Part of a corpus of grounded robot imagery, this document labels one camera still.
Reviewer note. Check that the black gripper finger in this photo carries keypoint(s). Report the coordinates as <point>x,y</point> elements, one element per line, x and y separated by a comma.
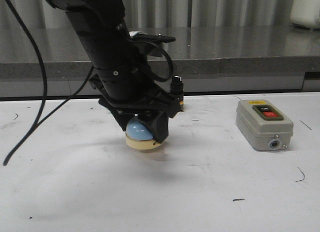
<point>121,117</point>
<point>157,123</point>

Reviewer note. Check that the black selector switch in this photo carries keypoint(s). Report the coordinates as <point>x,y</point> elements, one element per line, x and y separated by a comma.
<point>177,90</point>

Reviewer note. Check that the white object on counter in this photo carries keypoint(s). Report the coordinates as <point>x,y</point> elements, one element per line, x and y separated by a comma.
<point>306,13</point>

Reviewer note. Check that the grey stone counter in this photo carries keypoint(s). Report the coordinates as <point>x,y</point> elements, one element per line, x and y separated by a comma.
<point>210,60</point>

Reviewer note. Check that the grey on-off switch box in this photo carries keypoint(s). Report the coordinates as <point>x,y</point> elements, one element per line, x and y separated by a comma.
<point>264,126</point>

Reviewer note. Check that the light blue desk bell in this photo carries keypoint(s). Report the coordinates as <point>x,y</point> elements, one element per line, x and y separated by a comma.
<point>138,137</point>

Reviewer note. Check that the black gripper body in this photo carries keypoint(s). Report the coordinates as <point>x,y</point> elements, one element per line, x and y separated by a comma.
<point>128,87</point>

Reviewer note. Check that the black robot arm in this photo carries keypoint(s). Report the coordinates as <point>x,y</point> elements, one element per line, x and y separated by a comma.
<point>102,31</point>

